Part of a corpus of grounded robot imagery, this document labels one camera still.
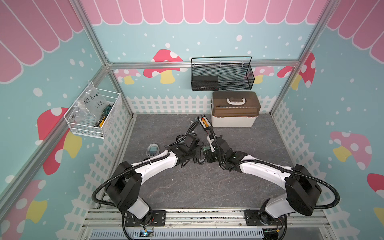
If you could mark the clear plastic labelled bag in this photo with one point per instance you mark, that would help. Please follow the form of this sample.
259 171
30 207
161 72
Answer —
90 103

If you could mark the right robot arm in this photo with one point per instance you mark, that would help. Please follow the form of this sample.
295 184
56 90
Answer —
303 192

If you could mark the black box in basket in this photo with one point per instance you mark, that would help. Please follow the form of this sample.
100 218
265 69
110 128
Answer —
205 83

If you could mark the black mesh wall basket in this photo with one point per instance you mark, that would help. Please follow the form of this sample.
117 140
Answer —
234 73

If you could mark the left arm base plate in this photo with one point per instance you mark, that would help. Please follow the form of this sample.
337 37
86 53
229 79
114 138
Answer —
154 218

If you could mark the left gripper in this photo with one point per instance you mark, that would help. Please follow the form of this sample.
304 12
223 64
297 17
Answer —
198 153

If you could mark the green circuit board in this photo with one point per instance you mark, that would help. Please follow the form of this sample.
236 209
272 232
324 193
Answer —
146 233

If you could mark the black orange battery pack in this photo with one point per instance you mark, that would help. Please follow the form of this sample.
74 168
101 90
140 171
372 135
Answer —
205 123

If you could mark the black round pouch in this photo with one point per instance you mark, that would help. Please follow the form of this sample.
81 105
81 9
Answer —
200 157

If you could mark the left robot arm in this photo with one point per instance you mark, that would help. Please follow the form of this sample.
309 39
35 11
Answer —
123 188

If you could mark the brown lidded storage box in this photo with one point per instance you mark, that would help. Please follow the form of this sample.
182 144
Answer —
234 109

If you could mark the white wire wall basket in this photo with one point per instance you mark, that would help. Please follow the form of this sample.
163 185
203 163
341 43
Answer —
86 127

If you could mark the green yellow tool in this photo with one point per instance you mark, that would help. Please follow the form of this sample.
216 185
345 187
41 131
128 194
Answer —
103 117

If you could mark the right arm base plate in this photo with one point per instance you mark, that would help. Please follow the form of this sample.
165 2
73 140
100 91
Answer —
256 217

